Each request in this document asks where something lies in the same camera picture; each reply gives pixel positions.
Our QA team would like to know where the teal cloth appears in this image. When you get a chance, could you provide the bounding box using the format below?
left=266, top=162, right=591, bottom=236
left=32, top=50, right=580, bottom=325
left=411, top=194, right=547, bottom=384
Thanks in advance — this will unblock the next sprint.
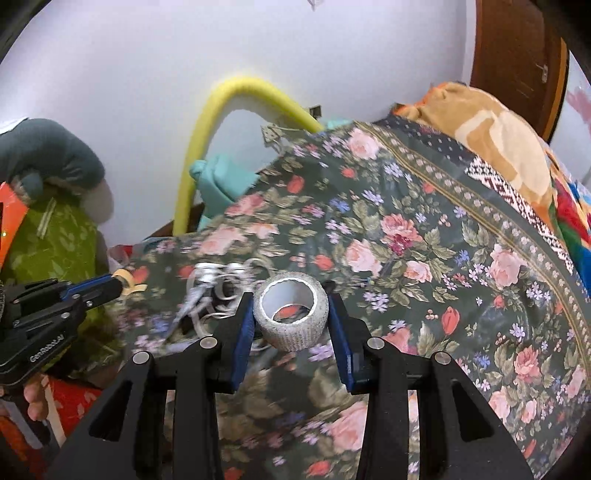
left=189, top=154, right=259, bottom=232

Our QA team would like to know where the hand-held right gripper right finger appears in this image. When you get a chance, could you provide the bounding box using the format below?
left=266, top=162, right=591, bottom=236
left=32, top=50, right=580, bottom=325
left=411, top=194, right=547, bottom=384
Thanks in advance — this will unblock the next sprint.
left=325, top=281, right=550, bottom=480

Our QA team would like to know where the white hanging socket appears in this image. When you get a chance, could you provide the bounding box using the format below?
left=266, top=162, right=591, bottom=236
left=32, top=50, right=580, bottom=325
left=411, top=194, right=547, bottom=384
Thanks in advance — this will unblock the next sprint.
left=261, top=124, right=287, bottom=151

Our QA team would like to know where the person's left hand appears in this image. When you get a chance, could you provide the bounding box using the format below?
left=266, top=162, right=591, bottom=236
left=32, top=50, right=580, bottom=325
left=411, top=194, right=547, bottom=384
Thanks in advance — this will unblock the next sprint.
left=23, top=375, right=54, bottom=422

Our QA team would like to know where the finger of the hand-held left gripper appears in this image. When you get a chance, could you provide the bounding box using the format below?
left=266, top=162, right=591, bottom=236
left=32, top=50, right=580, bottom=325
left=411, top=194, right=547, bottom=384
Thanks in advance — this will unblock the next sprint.
left=60, top=273, right=122, bottom=297
left=79, top=282, right=129, bottom=309

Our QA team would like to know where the green patterned bag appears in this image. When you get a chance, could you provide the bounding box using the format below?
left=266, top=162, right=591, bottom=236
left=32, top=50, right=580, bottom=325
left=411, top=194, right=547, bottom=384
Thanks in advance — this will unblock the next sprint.
left=7, top=187, right=123, bottom=370

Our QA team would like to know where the grey tape roll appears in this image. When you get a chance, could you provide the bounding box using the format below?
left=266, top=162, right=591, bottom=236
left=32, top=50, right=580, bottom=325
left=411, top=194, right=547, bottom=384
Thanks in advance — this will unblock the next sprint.
left=252, top=272, right=330, bottom=352

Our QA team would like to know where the orange colourful printed blanket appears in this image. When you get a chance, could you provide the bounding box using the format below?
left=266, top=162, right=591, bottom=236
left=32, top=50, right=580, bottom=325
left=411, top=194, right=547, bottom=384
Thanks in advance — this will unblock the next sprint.
left=392, top=80, right=591, bottom=296

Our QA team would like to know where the grey pillow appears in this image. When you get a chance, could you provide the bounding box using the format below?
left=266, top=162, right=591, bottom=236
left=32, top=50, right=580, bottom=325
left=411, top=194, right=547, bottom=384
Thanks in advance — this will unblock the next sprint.
left=0, top=117, right=107, bottom=204

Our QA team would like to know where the dark floral blanket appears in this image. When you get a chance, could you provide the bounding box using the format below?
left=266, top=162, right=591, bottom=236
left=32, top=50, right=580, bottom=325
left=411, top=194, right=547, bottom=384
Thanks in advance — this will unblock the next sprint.
left=99, top=115, right=591, bottom=480

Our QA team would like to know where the red patterned cloth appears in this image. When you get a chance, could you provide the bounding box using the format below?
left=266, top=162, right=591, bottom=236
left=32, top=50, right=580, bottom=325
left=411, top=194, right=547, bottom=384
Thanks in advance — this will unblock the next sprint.
left=0, top=376, right=105, bottom=480

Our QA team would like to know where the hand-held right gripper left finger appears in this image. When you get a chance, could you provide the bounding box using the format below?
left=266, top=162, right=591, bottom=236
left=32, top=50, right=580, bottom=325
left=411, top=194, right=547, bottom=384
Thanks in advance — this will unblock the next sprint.
left=44, top=292, right=257, bottom=480

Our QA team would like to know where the white wardrobe door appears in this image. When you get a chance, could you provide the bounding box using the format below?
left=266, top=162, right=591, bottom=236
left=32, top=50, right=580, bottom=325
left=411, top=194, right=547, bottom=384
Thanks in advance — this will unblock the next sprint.
left=549, top=46, right=591, bottom=153

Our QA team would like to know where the orange box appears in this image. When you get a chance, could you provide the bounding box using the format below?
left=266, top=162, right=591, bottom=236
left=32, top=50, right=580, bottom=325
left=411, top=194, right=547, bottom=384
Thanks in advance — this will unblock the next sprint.
left=0, top=181, right=31, bottom=268

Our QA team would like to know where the brown wooden door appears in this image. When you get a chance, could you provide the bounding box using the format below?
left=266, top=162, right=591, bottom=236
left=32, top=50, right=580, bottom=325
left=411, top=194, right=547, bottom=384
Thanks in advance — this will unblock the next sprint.
left=471, top=0, right=571, bottom=141

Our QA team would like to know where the yellow foam tube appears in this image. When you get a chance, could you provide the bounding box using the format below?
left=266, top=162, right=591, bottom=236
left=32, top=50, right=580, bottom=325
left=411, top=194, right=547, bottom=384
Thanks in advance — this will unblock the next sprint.
left=172, top=76, right=324, bottom=236

